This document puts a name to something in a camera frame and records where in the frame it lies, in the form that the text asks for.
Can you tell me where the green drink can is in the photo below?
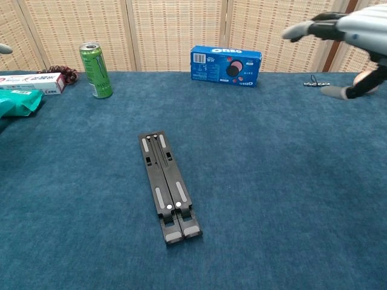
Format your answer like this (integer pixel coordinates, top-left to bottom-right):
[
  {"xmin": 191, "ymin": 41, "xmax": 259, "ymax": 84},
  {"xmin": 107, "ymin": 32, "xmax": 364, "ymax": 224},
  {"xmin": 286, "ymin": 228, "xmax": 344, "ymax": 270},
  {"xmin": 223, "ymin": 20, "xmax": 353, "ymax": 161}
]
[{"xmin": 79, "ymin": 42, "xmax": 114, "ymax": 100}]

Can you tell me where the blue Oreo cookie box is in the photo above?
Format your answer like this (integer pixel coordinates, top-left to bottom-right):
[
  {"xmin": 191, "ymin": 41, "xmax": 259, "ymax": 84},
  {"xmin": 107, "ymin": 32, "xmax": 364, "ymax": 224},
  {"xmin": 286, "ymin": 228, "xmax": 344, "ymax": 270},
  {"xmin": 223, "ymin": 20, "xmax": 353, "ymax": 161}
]
[{"xmin": 190, "ymin": 45, "xmax": 262, "ymax": 88}]

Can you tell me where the white toothpaste box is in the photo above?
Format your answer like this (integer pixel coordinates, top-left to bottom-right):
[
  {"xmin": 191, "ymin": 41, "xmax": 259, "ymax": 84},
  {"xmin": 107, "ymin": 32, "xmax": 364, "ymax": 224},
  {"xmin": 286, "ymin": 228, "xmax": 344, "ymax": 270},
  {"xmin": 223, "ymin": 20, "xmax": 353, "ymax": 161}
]
[{"xmin": 0, "ymin": 72, "xmax": 67, "ymax": 95}]

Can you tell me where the bamboo folding screen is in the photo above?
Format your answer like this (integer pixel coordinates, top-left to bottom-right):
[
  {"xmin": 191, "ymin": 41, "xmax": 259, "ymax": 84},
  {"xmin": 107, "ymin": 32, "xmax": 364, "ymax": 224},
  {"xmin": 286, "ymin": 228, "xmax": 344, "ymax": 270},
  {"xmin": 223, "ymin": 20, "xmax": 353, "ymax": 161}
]
[{"xmin": 0, "ymin": 0, "xmax": 387, "ymax": 73}]

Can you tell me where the black folding laptop stand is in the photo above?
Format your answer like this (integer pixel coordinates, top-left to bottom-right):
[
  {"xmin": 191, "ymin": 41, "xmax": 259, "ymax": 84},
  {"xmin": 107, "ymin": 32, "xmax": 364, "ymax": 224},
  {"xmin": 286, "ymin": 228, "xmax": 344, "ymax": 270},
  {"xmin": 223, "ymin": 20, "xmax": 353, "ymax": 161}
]
[{"xmin": 137, "ymin": 130, "xmax": 204, "ymax": 246}]

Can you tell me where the beige egg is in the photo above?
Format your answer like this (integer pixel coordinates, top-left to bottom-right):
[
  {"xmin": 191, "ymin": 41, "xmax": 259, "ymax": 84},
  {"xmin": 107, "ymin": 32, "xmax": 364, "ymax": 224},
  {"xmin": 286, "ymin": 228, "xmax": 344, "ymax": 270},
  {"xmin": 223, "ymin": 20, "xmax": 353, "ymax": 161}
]
[{"xmin": 353, "ymin": 71, "xmax": 380, "ymax": 94}]

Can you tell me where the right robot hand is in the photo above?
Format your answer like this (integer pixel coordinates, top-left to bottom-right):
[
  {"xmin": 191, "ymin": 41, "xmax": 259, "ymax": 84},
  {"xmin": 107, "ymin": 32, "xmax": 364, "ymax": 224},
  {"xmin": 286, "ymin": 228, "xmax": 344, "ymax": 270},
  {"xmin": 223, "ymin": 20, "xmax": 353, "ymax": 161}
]
[{"xmin": 281, "ymin": 4, "xmax": 387, "ymax": 100}]

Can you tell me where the dark red coiled cord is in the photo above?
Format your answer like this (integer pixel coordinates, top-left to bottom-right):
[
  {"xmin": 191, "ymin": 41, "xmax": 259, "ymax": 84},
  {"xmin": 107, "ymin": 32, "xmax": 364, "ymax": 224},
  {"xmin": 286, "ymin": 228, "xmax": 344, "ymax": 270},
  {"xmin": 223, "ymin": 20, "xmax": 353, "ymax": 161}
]
[{"xmin": 36, "ymin": 65, "xmax": 80, "ymax": 85}]

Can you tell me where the small metal T-shaped tool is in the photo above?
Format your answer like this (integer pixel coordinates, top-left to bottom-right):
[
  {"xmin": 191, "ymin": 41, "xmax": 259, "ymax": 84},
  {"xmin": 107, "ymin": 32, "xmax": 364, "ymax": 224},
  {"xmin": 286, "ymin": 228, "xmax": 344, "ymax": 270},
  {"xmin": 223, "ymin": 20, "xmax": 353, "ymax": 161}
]
[{"xmin": 303, "ymin": 74, "xmax": 332, "ymax": 88}]

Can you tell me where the blue table mat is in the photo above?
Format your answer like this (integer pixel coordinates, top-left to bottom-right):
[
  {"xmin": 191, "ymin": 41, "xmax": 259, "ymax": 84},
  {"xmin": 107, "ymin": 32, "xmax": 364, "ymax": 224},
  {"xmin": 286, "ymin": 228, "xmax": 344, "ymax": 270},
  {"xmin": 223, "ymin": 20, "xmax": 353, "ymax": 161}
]
[{"xmin": 0, "ymin": 71, "xmax": 387, "ymax": 290}]

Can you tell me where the teal wet wipes pack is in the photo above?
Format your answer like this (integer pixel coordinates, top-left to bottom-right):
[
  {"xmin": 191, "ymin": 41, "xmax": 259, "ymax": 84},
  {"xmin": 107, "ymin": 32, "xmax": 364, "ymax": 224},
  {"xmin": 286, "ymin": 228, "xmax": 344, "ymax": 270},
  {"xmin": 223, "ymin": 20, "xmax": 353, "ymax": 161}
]
[{"xmin": 0, "ymin": 88, "xmax": 45, "ymax": 117}]

